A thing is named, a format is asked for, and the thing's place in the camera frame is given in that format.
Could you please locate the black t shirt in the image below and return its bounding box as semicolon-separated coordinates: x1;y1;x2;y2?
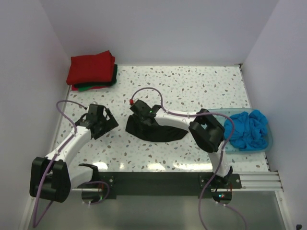
125;115;188;142

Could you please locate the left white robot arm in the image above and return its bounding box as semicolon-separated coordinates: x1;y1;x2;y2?
29;104;118;203

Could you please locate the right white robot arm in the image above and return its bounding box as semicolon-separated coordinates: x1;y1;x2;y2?
126;100;233;188

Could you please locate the green folded t shirt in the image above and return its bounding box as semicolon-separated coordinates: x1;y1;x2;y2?
76;87;106;92

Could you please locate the dark folded t shirt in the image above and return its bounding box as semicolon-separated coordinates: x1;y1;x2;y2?
72;64;118;90

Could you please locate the red folded t shirt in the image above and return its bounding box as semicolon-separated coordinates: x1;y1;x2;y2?
66;51;115;85

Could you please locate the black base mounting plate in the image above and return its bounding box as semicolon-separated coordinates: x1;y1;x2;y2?
78;172;242;199

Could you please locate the blue crumpled t shirt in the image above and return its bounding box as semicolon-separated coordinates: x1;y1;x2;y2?
224;110;268;151

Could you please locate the aluminium rail frame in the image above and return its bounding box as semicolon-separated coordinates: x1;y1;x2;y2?
239;153;285;192

